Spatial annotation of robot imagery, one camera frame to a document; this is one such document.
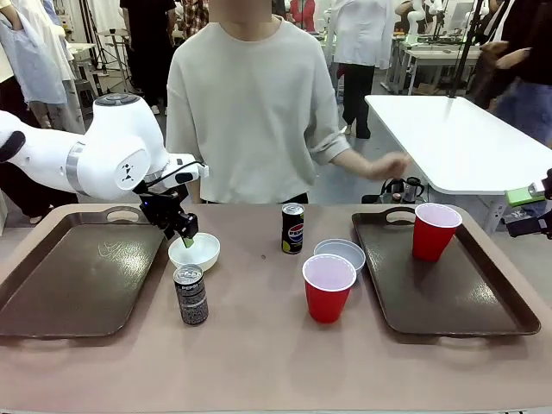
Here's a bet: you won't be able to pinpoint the grey background workbench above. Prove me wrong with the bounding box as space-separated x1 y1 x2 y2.
390 41 482 96

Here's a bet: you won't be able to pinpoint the bystander in light-blue shirt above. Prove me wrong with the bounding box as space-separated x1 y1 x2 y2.
0 0 77 130

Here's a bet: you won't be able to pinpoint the bystander dark top blue jeans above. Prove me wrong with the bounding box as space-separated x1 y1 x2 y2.
478 0 552 146

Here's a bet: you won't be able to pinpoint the grey-blue bowl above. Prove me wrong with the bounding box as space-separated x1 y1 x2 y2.
313 238 367 273

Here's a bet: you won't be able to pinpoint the white folding table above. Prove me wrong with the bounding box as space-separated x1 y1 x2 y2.
364 94 552 236

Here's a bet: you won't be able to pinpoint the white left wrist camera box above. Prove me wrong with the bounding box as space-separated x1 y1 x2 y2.
170 154 211 185

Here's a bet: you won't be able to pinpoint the person's left forearm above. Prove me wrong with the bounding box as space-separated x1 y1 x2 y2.
329 144 374 180

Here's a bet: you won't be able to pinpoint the bystander in plaid shirt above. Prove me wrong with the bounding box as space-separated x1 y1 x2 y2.
180 0 210 31

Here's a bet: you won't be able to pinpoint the grey metal stool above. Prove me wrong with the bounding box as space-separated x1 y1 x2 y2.
75 64 107 117

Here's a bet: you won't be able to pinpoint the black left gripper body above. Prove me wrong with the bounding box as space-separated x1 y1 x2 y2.
138 191 193 236

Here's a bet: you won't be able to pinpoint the red plastic cup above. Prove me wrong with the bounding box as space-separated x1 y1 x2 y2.
411 203 463 263
301 254 358 324

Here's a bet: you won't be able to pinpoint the bystander in red top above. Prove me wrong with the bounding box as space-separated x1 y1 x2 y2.
288 0 317 32

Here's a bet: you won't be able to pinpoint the black kettle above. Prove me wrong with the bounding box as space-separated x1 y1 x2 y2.
379 176 409 204

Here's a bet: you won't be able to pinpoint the dark brown serving tray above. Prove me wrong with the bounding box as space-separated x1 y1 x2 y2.
351 206 543 342
0 205 173 342

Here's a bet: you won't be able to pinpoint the black lidded mug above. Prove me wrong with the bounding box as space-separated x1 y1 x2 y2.
405 176 428 204

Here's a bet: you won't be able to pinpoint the bystander in black clothes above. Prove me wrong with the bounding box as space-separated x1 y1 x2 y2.
119 0 178 116

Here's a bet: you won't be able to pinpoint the bystander white shirt black trousers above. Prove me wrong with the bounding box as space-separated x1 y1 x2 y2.
325 0 396 140

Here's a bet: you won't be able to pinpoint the person's left hand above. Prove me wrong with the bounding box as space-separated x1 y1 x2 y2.
366 153 413 181

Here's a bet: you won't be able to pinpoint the black Pepsi can yellow accent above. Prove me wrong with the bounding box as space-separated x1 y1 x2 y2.
280 202 306 255

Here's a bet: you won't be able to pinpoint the white bowl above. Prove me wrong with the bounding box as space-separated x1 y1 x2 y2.
167 232 222 273

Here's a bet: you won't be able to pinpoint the black tripod pole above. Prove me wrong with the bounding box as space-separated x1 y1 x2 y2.
448 0 486 99

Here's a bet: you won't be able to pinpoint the person in cream t-shirt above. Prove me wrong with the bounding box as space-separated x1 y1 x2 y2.
166 0 353 204

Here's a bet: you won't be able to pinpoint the black patterned Pepsi can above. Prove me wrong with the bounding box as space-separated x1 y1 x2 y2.
172 264 210 326

